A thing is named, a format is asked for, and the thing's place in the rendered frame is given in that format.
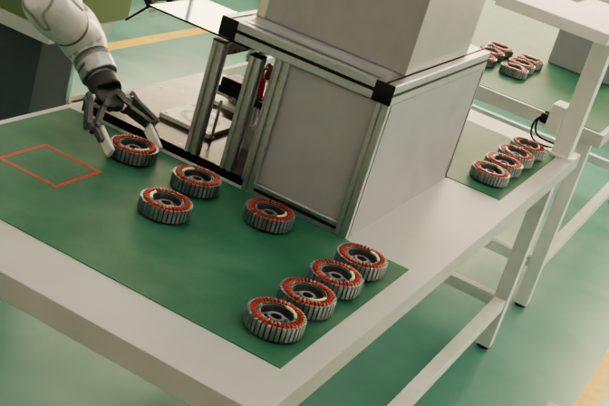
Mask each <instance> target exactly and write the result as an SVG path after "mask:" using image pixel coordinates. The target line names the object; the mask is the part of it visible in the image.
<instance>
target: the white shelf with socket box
mask: <svg viewBox="0 0 609 406"><path fill-rule="evenodd" d="M495 5H498V6H501V7H504V8H506V9H508V10H510V11H513V12H516V13H518V14H521V15H524V16H527V17H530V18H532V19H535V20H537V21H539V22H542V23H545V24H549V25H551V26H554V27H556V28H558V29H561V30H564V31H566V32H569V33H571V34H575V35H578V36H580V37H583V38H585V39H587V40H590V41H593V45H592V47H591V50H590V53H589V54H588V57H587V59H586V62H585V66H584V68H583V70H582V73H581V75H580V78H579V80H578V83H577V85H576V87H575V91H574V94H573V96H572V99H571V101H570V103H568V102H565V101H561V100H560V101H557V102H556V103H554V104H553V106H552V108H551V111H545V112H543V113H542V114H541V115H540V116H539V117H537V118H536V119H535V120H534V121H533V123H532V126H531V129H530V136H531V139H532V140H533V141H536V140H535V139H534V138H533V135H532V130H533V127H534V124H535V123H536V124H535V133H536V135H537V137H538V138H540V139H541V140H544V141H547V142H549V143H551V144H553V147H552V146H550V147H549V146H547V145H544V144H542V143H540V144H541V145H542V146H544V147H546V152H547V153H549V154H550V155H552V156H555V157H556V158H558V159H560V160H564V161H570V162H575V161H576V159H577V157H576V156H575V155H574V154H573V153H574V151H575V147H576V144H577V142H578V140H579V138H580V135H581V133H582V130H583V128H584V126H585V122H586V120H587V117H588V115H589V112H590V110H591V108H592V105H593V103H594V100H595V96H596V94H597V92H598V90H599V87H600V85H601V82H602V80H603V78H604V74H605V72H606V69H607V67H608V64H609V14H606V13H604V12H601V11H598V10H595V9H594V8H591V7H588V6H586V5H581V4H578V3H577V2H574V1H571V0H496V2H495ZM538 121H540V122H542V123H544V124H545V127H544V130H545V131H549V132H552V133H554V134H557V136H556V140H555V143H554V142H552V141H550V140H546V139H544V138H542V137H541V136H539V135H538V133H537V123H538ZM536 142H537V141H536Z"/></svg>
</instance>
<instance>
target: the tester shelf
mask: <svg viewBox="0 0 609 406"><path fill-rule="evenodd" d="M256 12H257V10H252V11H246V12H241V13H234V14H223V15H222V18H221V22H220V26H219V28H218V32H217V33H218V34H220V35H222V36H225V37H226V38H228V39H231V40H233V41H236V42H238V43H241V44H243V45H246V46H248V47H250V48H253V49H255V50H257V51H259V52H261V53H265V54H267V55H270V56H272V57H274V58H276V59H278V60H280V61H283V62H285V63H289V64H291V65H293V66H295V67H297V68H299V69H302V70H304V71H306V72H309V73H312V74H314V75H316V76H319V77H321V78H323V79H326V80H327V81H329V82H333V83H335V84H338V85H340V86H342V87H344V88H346V89H348V90H351V91H353V92H357V93H359V94H361V95H363V96H365V97H368V98H370V99H372V100H374V101H377V102H379V103H382V104H384V105H386V106H389V107H390V106H391V105H393V104H395V103H398V102H402V101H404V100H407V99H409V98H411V97H413V96H416V95H418V94H421V93H423V92H426V91H429V90H431V89H434V88H436V87H439V86H441V85H443V84H445V83H448V82H452V81H454V80H457V79H458V78H461V77H463V76H466V75H468V74H471V73H474V72H476V71H479V70H481V69H484V68H486V66H487V63H488V59H489V56H490V54H491V52H489V51H487V50H484V49H482V48H479V47H477V46H475V45H472V44H471V45H470V46H469V50H468V53H467V54H465V55H463V56H460V57H458V58H455V59H452V60H449V61H446V62H445V63H440V64H437V65H434V66H431V67H429V68H427V69H424V70H421V71H418V72H414V73H411V74H409V75H406V76H404V75H402V74H399V73H397V72H394V71H392V70H389V69H387V68H384V67H382V66H380V65H378V64H376V63H372V62H370V61H367V60H365V59H363V58H361V57H358V56H356V55H354V54H351V53H347V52H346V51H343V50H341V49H339V48H336V47H334V46H331V45H330V44H328V43H324V42H321V41H319V40H316V39H314V38H313V37H310V36H308V35H305V34H301V33H299V32H297V31H295V30H293V29H290V28H288V27H285V26H283V25H281V24H278V23H275V22H273V21H271V20H268V19H266V18H263V17H261V16H258V15H256Z"/></svg>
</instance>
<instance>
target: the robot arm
mask: <svg viewBox="0 0 609 406"><path fill-rule="evenodd" d="M22 7H23V10H24V14H25V15H26V17H27V19H28V20H29V22H30V23H31V24H32V25H33V26H34V27H35V28H36V29H37V30H38V31H39V32H40V33H41V34H42V35H44V36H45V37H46V38H48V39H50V40H52V41H54V42H55V43H56V44H57V45H58V46H59V48H60V49H61V50H62V52H63V54H64V55H65V56H66V57H68V58H69V59H70V60H71V61H72V63H73V65H74V68H75V70H76V71H77V73H78V75H79V77H80V79H81V81H82V83H83V84H84V85H85V86H87V87H88V90H89V91H88V92H86V93H85V95H84V96H83V97H82V100H83V103H84V114H83V129H84V130H86V131H87V130H90V134H94V135H95V137H96V140H97V141H98V142H99V143H100V144H101V146H102V148H103V150H104V152H105V155H106V157H107V158H109V157H110V156H111V154H112V153H113V152H114V151H115V149H114V147H113V145H112V143H111V139H110V137H109V135H108V133H107V131H106V129H105V127H104V125H102V126H101V123H102V119H103V116H104V114H105V112H106V111H108V112H111V111H120V112H121V113H122V114H127V115H128V116H129V117H131V118H132V119H133V120H135V121H136V122H137V123H138V124H139V125H141V126H142V127H143V128H145V130H144V133H145V135H146V137H147V139H148V140H150V141H151V142H153V143H154V144H155V145H157V147H158V148H159V152H160V151H161V149H162V148H163V147H162V145H161V143H160V139H159V134H158V132H157V130H156V128H155V126H156V125H157V124H158V123H159V121H160V120H159V118H158V117H157V116H156V115H155V114H154V113H153V112H152V111H151V110H150V109H149V108H148V107H147V106H146V105H145V104H144V103H143V102H142V101H141V100H140V99H139V98H138V96H137V94H136V93H135V92H134V91H131V92H130V93H126V94H125V93H124V92H123V91H122V89H121V81H120V79H119V77H118V75H117V73H116V72H117V66H116V64H115V62H114V61H113V59H112V57H111V52H110V51H109V49H108V44H107V39H106V36H105V34H104V31H103V30H102V27H101V25H100V23H99V21H98V19H97V18H96V16H95V14H94V13H93V11H92V10H91V9H90V8H89V7H88V6H87V5H86V4H84V3H83V2H82V0H22ZM93 102H96V103H97V104H99V105H100V107H99V109H98V111H97V114H96V117H95V120H94V122H92V119H93ZM124 104H126V105H127V106H126V108H125V109H123V107H124ZM147 123H148V124H147ZM100 126H101V127H100Z"/></svg>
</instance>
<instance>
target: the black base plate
mask: <svg viewBox="0 0 609 406"><path fill-rule="evenodd" d="M203 77H204V73H201V74H197V75H193V76H189V77H185V78H181V79H177V80H174V81H170V82H163V83H159V84H155V85H151V86H148V87H144V88H139V89H136V90H133V91H134V92H135V93H136V94H137V96H138V98H139V99H140V100H141V101H142V102H143V103H144V104H145V105H146V106H147V107H148V108H149V109H150V110H151V111H152V112H153V113H154V114H155V115H156V116H157V117H158V118H159V123H158V124H157V125H156V126H155V128H156V130H157V132H158V134H159V140H160V143H161V145H162V147H163V149H164V150H167V151H169V152H171V153H173V154H176V155H178V156H180V157H181V158H183V159H185V160H188V161H190V162H192V163H195V164H197V165H199V166H200V167H203V168H206V169H209V170H212V171H213V172H215V173H216V174H218V175H219V176H221V177H223V178H225V179H228V180H230V181H233V182H235V183H237V184H238V185H240V186H241V185H242V184H243V179H242V178H241V177H242V174H243V170H244V167H245V164H246V161H247V155H248V152H249V150H244V149H241V151H240V155H239V158H238V162H237V167H236V169H235V170H232V171H230V172H229V171H227V170H226V169H225V168H223V169H222V168H220V167H219V164H220V161H221V158H222V154H223V151H224V148H225V145H226V141H227V135H228V132H226V133H223V134H220V135H218V136H216V137H215V139H213V140H212V139H207V138H205V139H204V141H203V145H202V149H201V152H200V153H197V154H196V155H193V154H191V153H190V151H189V152H186V151H184V149H185V145H186V141H187V138H188V135H189V130H188V129H186V128H184V127H181V126H179V125H178V124H176V123H174V122H172V121H168V120H166V119H164V118H162V117H160V112H161V111H166V110H169V109H173V108H176V107H179V106H182V105H186V104H190V103H193V104H195V105H196V104H197V100H198V94H199V91H200V87H201V83H202V80H203ZM99 107H100V105H99V104H97V103H96V102H95V101H94V102H93V116H95V117H96V114H97V111H98V109H99ZM233 115H234V113H233V112H231V111H228V110H225V109H223V108H221V110H220V114H219V116H221V117H223V118H225V119H228V120H230V121H232V119H233ZM103 120H104V121H107V122H108V123H110V124H112V125H114V126H116V127H118V128H121V129H123V130H125V131H127V132H129V133H131V134H133V135H135V136H136V135H137V136H139V137H142V138H145V139H147V137H146V135H145V133H144V130H145V128H143V127H142V126H141V125H139V124H138V123H137V122H136V121H135V120H133V119H132V118H131V117H129V116H128V115H127V114H122V113H121V112H120V111H111V112H108V111H106V112H105V114H104V116H103Z"/></svg>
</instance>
